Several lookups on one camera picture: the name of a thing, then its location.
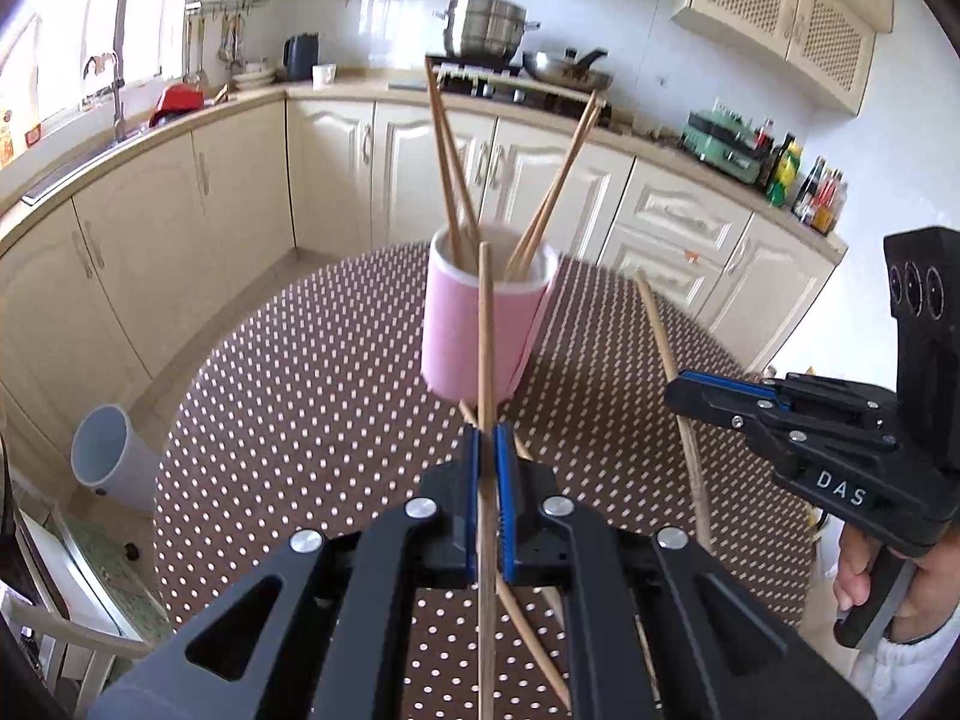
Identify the wok with lid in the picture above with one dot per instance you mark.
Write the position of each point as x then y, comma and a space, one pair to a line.
562, 73

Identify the black electric kettle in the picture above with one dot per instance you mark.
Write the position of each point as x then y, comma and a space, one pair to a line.
300, 60

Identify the white plastic bin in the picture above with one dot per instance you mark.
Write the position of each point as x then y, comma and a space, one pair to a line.
120, 465

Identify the white mug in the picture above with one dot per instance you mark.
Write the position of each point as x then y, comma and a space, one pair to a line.
323, 75

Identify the pink cup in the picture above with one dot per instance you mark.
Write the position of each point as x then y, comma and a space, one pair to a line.
457, 330

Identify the black gas hob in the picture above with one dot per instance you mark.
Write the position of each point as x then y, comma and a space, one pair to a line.
510, 94

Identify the person's right forearm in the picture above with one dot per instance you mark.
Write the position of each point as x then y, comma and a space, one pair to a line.
915, 679

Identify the stainless steamer pot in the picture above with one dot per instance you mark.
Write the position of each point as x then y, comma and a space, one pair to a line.
484, 30

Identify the bunch of wooden chopsticks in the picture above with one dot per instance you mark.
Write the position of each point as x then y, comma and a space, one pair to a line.
454, 217

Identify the hanging metal ladle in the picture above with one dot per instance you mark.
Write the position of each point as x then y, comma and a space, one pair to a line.
196, 67

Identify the small red lid jar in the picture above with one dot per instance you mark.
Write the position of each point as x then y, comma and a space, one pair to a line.
32, 135

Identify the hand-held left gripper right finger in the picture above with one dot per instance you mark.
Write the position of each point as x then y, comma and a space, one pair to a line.
504, 495

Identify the hanging metal spatula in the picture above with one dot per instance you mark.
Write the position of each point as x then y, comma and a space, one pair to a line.
229, 45

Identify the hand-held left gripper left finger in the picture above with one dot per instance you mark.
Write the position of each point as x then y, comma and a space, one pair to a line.
472, 480

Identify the person's right hand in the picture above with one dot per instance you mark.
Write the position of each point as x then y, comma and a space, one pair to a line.
934, 592

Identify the metal wall rack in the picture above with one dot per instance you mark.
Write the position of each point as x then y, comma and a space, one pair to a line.
225, 4

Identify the red colander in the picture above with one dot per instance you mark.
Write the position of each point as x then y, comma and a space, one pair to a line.
178, 101

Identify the orange box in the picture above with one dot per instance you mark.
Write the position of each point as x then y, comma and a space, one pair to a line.
6, 139

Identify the window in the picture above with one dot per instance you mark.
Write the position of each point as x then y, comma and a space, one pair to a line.
60, 30

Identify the row of condiment bottles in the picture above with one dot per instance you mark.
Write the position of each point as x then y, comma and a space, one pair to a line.
784, 172

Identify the metal faucet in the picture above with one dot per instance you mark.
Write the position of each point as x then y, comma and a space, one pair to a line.
118, 112

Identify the green multicooker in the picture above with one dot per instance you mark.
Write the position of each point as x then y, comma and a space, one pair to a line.
720, 142

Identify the long wooden chopstick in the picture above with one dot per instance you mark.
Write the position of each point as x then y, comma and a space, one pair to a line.
661, 337
485, 330
535, 645

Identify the brown polka dot tablecloth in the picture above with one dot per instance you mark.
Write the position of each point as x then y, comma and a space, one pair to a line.
300, 427

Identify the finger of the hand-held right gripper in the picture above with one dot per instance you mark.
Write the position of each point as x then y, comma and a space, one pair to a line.
712, 405
832, 397

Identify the white utility cart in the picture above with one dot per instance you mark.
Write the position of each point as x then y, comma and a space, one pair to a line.
97, 634

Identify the steel sink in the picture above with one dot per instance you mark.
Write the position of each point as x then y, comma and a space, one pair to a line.
75, 169

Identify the stack of bowls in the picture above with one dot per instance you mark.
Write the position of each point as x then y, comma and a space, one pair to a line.
253, 77

